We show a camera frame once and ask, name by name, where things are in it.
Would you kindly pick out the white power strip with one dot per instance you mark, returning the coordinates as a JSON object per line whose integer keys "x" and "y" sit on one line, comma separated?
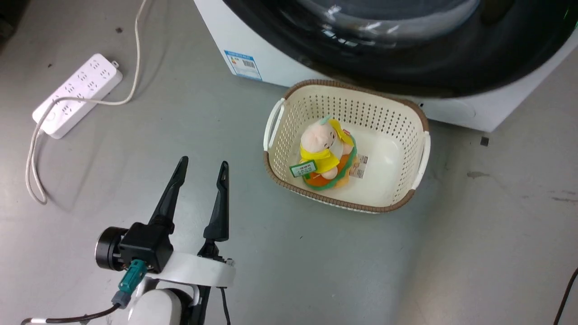
{"x": 76, "y": 95}

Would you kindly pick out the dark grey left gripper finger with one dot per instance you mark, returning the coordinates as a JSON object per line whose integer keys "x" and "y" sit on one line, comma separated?
{"x": 219, "y": 212}
{"x": 170, "y": 194}

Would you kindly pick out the black round washing machine door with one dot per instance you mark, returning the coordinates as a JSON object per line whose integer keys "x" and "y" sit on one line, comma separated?
{"x": 406, "y": 40}

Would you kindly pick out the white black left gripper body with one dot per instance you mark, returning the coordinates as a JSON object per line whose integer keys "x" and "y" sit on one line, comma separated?
{"x": 171, "y": 262}

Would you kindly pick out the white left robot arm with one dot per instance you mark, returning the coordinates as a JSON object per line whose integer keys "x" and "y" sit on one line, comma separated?
{"x": 156, "y": 306}

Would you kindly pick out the cream perforated laundry basket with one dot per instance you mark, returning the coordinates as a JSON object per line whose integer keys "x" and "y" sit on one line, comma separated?
{"x": 384, "y": 158}

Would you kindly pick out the plush doll yellow outfit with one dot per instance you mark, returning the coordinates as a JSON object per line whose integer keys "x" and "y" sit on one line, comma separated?
{"x": 326, "y": 153}

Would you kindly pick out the small paper tag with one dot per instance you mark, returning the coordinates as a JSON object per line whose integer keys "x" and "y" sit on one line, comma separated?
{"x": 360, "y": 166}

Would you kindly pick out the blue energy label sticker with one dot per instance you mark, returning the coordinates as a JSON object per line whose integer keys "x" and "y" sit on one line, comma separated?
{"x": 243, "y": 65}

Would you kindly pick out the white washing machine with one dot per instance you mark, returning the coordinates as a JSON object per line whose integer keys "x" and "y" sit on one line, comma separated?
{"x": 280, "y": 54}

